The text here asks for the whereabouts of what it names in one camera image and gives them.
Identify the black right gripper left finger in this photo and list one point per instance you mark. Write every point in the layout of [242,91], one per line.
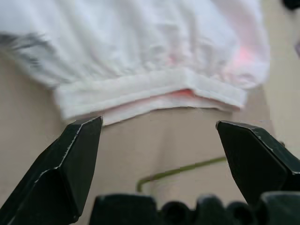
[58,168]

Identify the white shorts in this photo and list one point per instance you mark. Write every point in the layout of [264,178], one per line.
[131,54]

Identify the dark object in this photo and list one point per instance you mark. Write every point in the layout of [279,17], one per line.
[293,4]

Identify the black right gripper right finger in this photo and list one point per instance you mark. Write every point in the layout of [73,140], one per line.
[255,164]

